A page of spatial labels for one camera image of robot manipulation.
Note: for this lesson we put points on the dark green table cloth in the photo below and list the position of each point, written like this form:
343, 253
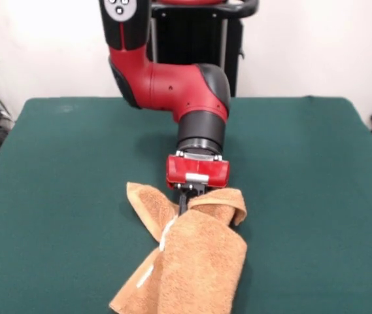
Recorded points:
303, 212

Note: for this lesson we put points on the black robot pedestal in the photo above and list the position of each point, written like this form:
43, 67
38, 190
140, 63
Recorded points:
189, 39

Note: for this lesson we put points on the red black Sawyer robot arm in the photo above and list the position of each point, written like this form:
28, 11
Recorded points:
172, 88

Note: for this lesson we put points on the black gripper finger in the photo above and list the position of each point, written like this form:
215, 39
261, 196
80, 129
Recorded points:
198, 191
183, 202

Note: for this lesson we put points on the tan terry towel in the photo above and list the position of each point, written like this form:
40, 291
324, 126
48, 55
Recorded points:
192, 255

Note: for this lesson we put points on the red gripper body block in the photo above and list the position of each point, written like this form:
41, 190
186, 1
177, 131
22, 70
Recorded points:
198, 170

